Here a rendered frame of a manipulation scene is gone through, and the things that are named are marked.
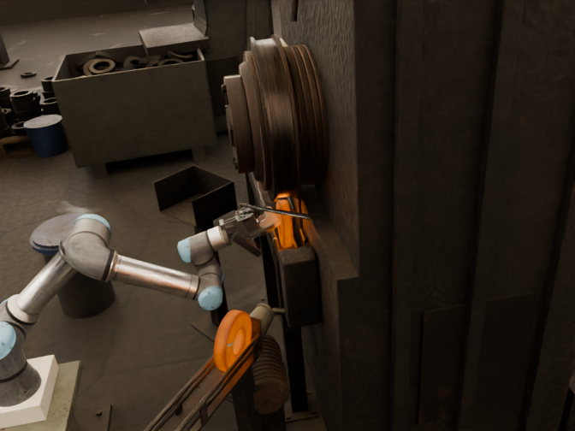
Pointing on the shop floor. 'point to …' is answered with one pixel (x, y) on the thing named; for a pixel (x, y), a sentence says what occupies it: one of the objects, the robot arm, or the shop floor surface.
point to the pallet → (26, 99)
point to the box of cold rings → (133, 105)
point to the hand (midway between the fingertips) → (283, 218)
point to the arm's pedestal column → (92, 419)
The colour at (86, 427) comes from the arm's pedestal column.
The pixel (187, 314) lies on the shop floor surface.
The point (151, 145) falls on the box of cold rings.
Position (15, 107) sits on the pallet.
